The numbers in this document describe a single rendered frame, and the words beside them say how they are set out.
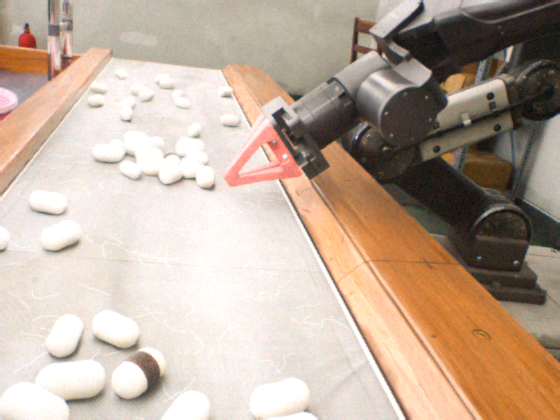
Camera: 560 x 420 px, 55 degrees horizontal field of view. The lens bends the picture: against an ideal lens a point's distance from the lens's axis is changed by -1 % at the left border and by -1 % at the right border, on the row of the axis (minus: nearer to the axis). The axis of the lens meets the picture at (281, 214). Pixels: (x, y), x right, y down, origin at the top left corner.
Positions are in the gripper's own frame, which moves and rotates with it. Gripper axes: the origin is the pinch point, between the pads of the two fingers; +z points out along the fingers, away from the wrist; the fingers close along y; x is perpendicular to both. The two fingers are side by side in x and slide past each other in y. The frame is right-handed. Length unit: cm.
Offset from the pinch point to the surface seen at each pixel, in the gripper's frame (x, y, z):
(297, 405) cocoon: 1.8, 32.4, 0.9
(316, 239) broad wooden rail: 7.2, 8.5, -4.0
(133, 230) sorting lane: -3.8, 7.7, 9.5
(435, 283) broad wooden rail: 10.0, 20.3, -10.4
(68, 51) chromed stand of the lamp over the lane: -20, -76, 22
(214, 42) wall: 43, -462, -6
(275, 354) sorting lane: 2.8, 26.2, 1.7
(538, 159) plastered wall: 156, -195, -116
